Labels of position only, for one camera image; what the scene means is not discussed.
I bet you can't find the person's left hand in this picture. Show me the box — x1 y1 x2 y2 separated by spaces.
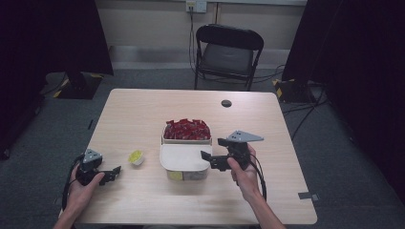
65 166 106 214

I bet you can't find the white container lid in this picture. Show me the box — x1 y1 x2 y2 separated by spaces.
159 143 214 173

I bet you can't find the black floor cable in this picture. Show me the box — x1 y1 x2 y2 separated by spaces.
253 64 287 84
281 89 329 141

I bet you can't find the black power cable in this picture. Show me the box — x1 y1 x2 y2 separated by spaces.
188 6 198 74

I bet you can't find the clear plastic container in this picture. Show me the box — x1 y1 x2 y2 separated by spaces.
165 168 210 182

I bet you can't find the white wall outlet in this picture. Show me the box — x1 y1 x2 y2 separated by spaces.
185 0 208 14

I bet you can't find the black stand base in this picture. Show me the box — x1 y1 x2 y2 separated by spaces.
272 77 317 105
56 72 105 100

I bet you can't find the black folding chair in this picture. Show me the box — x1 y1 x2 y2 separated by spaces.
194 24 266 92

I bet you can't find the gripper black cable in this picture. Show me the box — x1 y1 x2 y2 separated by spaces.
60 154 85 212
235 152 268 202

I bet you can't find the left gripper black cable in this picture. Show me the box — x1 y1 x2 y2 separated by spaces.
60 154 85 212

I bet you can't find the person's right hand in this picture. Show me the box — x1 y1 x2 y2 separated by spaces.
226 144 264 203

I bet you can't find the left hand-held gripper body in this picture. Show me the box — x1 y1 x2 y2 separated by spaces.
75 148 104 187

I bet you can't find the pile of red packets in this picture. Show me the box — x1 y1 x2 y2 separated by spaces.
163 118 212 141

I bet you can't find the grey floor tape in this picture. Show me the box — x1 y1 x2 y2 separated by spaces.
297 191 321 201

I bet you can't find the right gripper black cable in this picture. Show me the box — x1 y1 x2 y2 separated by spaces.
235 152 268 202

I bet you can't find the beige open container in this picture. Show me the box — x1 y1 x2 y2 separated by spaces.
160 123 213 146

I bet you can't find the black curtain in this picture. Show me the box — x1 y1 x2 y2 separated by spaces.
281 0 405 204
0 0 115 158

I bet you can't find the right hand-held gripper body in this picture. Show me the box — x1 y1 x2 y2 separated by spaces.
217 129 265 170

